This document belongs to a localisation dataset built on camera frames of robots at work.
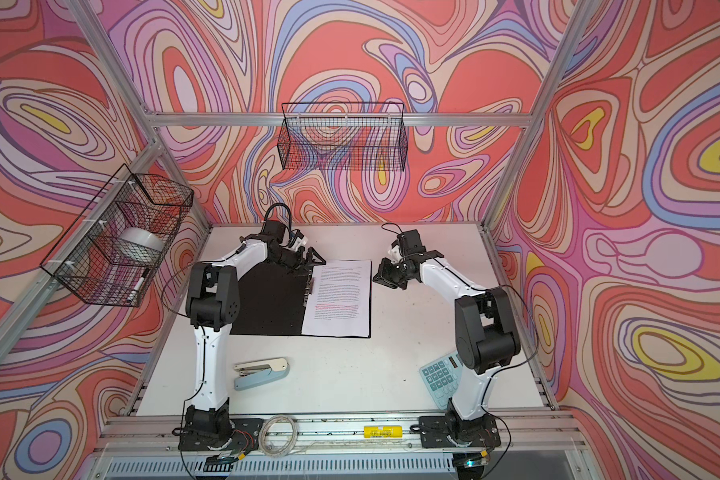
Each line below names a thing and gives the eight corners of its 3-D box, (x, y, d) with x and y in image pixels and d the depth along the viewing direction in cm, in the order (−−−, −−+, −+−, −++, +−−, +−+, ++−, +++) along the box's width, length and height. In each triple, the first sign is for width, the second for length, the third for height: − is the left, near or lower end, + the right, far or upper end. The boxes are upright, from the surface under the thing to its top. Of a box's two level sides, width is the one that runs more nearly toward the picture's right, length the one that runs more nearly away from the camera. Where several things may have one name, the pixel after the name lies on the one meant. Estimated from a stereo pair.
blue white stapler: (238, 390, 82) (233, 386, 79) (239, 369, 86) (234, 364, 83) (290, 378, 84) (287, 374, 81) (288, 358, 88) (286, 353, 85)
